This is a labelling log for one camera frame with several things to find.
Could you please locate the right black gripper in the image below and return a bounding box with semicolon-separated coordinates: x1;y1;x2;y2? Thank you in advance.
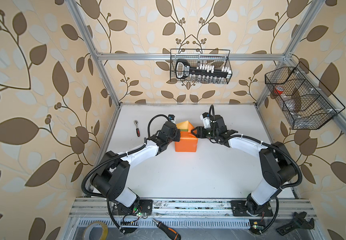
191;126;218;140

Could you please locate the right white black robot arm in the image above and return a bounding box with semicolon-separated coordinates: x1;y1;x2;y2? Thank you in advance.
191;105;303;235

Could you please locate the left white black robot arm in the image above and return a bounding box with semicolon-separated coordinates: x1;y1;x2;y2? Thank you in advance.
81;114;181;235

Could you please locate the black socket set holder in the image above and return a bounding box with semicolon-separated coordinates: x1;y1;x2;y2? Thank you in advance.
174;60;232;79

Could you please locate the red cap plastic bottle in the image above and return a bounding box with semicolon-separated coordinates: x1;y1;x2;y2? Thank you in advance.
274;86;300;115

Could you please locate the orange black screwdriver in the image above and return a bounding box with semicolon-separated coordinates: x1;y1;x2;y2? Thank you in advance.
152;219;182;240

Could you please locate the yellowish packing tape roll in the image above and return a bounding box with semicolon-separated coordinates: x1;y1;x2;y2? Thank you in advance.
82;221;108;240

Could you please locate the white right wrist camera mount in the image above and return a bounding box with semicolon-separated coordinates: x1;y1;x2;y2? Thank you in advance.
201;113;211;129

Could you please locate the red handled ratchet wrench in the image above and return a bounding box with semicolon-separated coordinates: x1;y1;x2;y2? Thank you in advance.
134;120;140;137

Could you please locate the back black wire basket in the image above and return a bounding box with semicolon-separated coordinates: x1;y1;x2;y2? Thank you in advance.
170;48;233;85

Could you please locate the black wire basket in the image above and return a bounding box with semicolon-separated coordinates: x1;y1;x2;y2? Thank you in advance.
265;62;345;130
170;48;233;85

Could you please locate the right black wire basket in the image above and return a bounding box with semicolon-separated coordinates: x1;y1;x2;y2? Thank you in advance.
265;62;345;130

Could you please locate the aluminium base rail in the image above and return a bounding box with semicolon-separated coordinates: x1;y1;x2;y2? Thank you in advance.
69;198;317;219

